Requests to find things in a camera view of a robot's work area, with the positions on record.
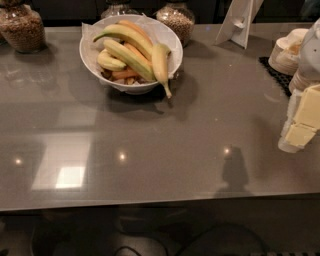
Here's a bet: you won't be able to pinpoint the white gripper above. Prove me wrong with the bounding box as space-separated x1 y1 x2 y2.
281 84 320 147

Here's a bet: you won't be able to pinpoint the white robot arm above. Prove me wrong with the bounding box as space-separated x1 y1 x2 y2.
278 19 320 153

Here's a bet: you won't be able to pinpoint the white paper bowl liner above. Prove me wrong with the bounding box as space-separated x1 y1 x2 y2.
79 14 183 95

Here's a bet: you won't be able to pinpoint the white ceramic bowl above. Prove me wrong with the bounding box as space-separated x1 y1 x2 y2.
79 15 183 95

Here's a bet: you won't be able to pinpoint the long green-tipped top banana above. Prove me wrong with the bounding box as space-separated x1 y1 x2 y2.
93 24 153 59

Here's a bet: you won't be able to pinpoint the short yellow left banana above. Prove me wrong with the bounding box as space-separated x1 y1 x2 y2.
97 49 127 71

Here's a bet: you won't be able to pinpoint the stacked paper bowls lower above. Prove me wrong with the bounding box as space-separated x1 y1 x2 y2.
289 70 309 92

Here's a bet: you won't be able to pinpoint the stacked paper bowls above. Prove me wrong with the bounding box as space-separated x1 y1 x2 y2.
289 70 309 92
268 28 308 76

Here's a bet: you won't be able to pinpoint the black rubber mat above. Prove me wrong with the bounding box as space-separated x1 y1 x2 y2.
258 57 292 97

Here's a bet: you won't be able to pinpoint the stacked paper bowls upper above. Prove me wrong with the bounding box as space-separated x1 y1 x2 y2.
268 28 308 76

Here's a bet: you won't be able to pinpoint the white folded card stand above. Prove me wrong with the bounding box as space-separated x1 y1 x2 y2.
215 0 264 49

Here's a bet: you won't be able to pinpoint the glass jar of grains right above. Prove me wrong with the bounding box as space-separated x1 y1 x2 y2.
156 0 195 47

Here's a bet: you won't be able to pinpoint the orange carrot lower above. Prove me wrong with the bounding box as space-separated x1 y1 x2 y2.
112 69 138 80

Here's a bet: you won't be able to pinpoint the orange carrot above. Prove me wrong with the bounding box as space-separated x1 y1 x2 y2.
117 20 153 44
112 69 138 80

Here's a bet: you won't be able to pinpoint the orange carrot upper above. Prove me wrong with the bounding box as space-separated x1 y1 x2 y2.
117 20 153 44

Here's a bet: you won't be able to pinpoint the glass jar centre back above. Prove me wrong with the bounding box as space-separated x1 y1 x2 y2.
100 0 138 19

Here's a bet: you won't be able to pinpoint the glass jar of nuts left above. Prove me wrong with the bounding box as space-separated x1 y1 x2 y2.
0 0 46 53

